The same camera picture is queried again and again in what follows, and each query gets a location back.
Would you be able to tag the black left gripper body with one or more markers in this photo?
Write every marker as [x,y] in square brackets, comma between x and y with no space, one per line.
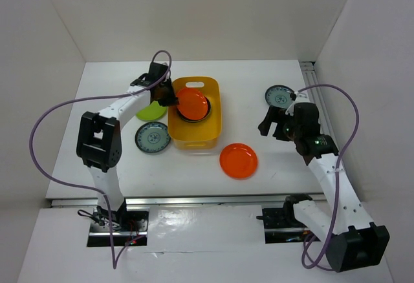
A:
[167,90]

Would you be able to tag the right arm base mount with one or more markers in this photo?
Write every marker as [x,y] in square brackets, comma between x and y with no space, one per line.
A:
[279,224]

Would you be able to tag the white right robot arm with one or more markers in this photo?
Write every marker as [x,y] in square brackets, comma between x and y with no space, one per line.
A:
[352,239]

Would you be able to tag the yellow plastic bin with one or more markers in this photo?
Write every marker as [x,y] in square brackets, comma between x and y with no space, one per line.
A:
[202,134]

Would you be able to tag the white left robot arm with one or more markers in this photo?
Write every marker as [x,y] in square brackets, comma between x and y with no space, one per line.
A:
[99,142]

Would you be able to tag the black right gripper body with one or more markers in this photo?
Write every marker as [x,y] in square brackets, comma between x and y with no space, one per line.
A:
[285,128]

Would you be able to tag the green plate near bin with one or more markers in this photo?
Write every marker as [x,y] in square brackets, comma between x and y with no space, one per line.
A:
[152,112]

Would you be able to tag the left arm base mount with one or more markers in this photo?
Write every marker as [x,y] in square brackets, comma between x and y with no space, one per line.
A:
[132,229]

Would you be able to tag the aluminium rail front edge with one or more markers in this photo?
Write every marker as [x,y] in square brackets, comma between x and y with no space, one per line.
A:
[179,200]

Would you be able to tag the orange plate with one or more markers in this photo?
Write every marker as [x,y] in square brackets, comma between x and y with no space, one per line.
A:
[238,161]
[193,104]

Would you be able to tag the blue floral plate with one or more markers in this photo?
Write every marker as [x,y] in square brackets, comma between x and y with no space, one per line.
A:
[152,137]
[279,96]

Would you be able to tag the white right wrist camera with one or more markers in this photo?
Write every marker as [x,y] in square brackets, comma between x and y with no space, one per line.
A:
[296,97]

